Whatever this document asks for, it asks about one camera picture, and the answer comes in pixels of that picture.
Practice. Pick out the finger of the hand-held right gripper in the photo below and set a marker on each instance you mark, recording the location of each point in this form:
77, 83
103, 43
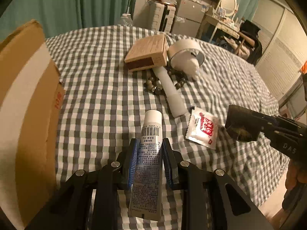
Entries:
275, 120
278, 134

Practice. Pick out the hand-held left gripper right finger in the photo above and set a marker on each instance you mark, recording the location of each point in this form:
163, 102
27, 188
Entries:
169, 163

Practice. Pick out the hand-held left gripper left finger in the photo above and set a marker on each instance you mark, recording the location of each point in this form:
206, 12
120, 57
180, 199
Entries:
133, 163

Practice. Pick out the white printed tube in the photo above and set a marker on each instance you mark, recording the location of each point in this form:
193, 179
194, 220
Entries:
147, 172

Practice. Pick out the dark bundle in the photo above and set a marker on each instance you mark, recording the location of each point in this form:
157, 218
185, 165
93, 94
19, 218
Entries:
242, 124

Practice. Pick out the cardboard box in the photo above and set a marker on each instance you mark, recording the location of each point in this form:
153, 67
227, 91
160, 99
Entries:
24, 100

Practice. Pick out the person's right hand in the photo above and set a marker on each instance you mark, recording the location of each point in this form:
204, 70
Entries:
293, 177

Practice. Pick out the red and white sachet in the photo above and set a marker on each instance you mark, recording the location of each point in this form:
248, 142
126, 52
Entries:
203, 127

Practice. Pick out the orange object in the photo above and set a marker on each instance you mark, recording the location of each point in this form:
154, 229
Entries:
304, 67

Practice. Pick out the white comb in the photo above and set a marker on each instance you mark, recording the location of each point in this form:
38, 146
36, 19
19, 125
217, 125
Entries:
211, 83

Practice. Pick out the long white stick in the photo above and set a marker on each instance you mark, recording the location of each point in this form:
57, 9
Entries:
170, 88

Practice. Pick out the white louvred closet doors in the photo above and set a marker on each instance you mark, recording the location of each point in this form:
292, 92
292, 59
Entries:
275, 40

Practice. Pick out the wooden chair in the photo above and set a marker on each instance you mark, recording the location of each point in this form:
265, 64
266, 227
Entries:
244, 40

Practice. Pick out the cream clothing pile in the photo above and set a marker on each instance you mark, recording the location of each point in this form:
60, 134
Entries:
229, 44

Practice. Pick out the grey checked blanket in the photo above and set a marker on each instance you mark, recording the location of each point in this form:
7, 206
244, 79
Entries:
96, 76

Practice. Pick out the small white plush toy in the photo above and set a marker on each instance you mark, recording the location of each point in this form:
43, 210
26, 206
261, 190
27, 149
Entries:
193, 66

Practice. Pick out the white dressing table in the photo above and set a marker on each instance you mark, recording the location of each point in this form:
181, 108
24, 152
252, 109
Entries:
220, 26

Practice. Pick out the wooden box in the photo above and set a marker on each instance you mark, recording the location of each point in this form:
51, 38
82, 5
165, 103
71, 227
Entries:
148, 50

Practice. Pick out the group of cosmetic bottles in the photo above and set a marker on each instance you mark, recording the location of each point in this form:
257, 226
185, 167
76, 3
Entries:
225, 16

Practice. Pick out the white tape roll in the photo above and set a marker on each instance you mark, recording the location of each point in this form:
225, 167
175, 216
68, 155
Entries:
184, 48

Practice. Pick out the narrow green curtain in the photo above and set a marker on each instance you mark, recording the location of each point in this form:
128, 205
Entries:
247, 2

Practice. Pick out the oval white mirror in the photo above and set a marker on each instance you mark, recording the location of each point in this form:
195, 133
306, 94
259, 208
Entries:
227, 3

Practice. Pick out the grey mini fridge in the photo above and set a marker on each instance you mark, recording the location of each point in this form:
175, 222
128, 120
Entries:
189, 14

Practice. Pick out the large water jug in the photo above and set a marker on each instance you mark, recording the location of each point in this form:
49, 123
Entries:
126, 20

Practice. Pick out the white suitcase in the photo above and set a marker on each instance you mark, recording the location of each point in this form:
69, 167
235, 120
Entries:
160, 14

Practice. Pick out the wide green curtain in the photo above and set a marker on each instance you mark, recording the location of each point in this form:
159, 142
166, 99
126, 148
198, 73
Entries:
72, 4

